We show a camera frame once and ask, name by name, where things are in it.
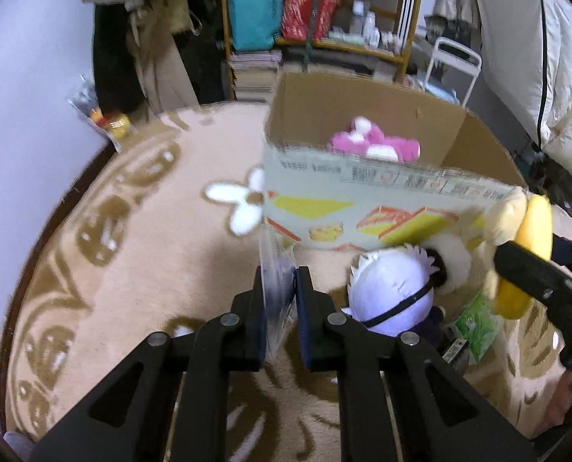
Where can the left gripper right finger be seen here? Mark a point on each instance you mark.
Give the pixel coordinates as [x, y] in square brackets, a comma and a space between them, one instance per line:
[398, 399]

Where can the red gift bag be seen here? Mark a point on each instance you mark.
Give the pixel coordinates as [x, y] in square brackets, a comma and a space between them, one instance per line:
[297, 15]

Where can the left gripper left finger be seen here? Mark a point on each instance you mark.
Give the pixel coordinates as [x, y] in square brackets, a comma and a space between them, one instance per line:
[166, 400]

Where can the white-haired dark plush doll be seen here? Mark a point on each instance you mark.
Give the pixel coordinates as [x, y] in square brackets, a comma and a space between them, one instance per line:
[392, 290]

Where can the beige coat hanging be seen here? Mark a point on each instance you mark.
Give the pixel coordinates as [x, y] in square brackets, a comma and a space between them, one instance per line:
[162, 75]

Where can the white softbox curtain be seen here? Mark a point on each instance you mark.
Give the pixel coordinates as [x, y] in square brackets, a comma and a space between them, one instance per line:
[527, 62]

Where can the snack bags on floor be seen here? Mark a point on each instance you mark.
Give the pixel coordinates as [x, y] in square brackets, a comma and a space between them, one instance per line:
[115, 127]

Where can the beige patterned rug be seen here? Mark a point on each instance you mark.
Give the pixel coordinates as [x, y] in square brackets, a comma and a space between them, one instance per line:
[164, 239]

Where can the yellow plush toy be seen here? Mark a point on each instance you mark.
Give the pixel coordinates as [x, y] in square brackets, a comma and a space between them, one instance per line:
[517, 238]

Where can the purple plush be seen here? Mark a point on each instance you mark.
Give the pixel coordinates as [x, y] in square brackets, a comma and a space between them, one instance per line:
[277, 272]

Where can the wooden shelf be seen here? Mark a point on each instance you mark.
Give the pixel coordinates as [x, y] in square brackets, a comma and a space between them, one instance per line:
[383, 29]

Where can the cardboard box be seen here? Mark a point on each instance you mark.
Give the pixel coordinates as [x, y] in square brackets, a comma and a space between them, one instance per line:
[334, 201]

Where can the white utility cart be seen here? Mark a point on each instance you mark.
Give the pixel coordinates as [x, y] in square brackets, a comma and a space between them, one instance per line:
[452, 70]

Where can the green tissue pack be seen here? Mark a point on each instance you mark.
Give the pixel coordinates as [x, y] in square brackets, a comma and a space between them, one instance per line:
[479, 326]

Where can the white fluffy plush with yellow feet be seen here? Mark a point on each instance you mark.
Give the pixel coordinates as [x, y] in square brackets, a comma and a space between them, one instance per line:
[463, 261]

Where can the pink white plush toy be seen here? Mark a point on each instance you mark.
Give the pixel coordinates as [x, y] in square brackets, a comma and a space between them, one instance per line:
[364, 138]

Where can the stack of books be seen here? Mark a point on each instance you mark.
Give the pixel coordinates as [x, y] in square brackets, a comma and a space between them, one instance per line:
[255, 75]

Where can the teal bag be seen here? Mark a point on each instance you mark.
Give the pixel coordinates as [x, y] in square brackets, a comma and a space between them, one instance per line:
[254, 23]

